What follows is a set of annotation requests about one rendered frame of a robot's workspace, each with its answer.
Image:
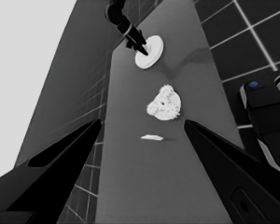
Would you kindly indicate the large thick white disc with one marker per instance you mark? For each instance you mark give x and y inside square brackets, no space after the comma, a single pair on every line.
[155,51]

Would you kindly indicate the white round carrier with pins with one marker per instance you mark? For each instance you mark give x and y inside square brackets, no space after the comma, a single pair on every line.
[176,100]

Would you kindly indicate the small thin white T-shaped piece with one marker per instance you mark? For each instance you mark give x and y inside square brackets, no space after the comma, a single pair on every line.
[151,137]

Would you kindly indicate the dark robot body block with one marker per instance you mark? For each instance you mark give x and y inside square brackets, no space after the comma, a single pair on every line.
[264,102]

